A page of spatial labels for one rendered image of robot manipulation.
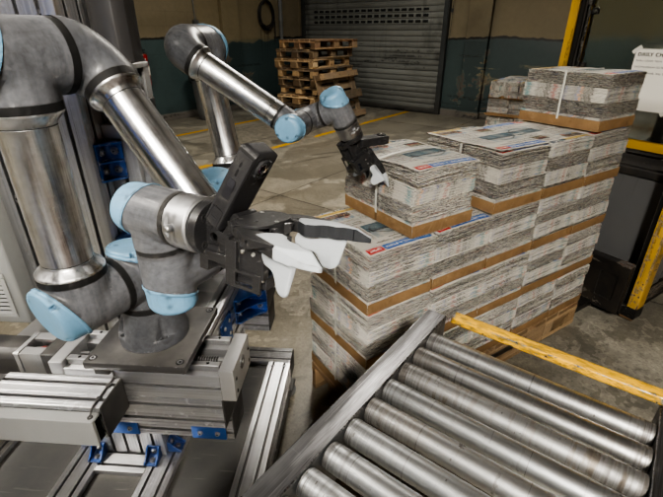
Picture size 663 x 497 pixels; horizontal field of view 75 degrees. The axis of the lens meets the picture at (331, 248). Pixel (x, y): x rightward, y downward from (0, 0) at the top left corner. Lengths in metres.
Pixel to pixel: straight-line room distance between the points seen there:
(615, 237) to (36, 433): 2.77
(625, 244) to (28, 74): 2.78
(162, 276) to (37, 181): 0.27
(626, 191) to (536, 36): 5.72
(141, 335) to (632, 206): 2.53
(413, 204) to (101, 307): 0.92
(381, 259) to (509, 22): 7.35
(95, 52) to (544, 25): 7.82
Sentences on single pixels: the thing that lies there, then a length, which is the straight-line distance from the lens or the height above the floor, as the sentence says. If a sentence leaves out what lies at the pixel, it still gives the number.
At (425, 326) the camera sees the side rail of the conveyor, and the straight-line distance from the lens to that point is 1.10.
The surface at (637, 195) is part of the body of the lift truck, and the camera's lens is 2.87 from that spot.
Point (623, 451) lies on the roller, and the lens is 0.97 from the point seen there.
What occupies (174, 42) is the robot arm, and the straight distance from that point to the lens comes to 1.36.
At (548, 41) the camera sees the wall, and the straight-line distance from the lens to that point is 8.31.
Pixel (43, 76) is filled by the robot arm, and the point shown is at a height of 1.38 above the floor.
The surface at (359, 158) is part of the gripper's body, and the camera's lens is 1.39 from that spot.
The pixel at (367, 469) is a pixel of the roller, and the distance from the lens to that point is 0.80.
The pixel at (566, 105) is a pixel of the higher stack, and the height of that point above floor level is 1.16.
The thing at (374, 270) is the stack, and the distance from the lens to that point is 1.37.
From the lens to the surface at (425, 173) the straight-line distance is 1.38.
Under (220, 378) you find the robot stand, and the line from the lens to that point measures 1.04.
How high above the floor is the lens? 1.44
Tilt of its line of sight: 27 degrees down
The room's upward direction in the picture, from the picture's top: straight up
